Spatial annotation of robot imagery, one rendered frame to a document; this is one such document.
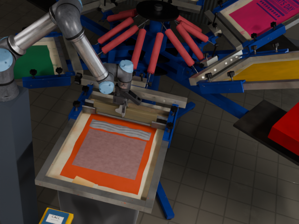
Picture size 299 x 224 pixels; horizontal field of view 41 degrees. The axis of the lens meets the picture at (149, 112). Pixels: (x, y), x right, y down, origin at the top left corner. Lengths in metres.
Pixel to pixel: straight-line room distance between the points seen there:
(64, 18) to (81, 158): 0.74
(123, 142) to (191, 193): 1.23
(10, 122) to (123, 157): 0.61
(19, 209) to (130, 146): 0.88
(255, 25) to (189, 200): 1.47
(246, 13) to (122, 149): 1.70
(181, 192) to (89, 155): 1.34
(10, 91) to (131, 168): 0.74
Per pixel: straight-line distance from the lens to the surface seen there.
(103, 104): 2.35
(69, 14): 1.90
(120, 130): 2.33
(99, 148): 2.22
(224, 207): 3.35
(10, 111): 2.13
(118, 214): 2.20
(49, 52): 3.00
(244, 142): 3.97
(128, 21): 2.93
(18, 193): 2.59
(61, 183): 2.01
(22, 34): 2.13
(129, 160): 2.17
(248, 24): 3.30
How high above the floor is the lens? 2.52
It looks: 39 degrees down
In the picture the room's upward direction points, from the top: 9 degrees clockwise
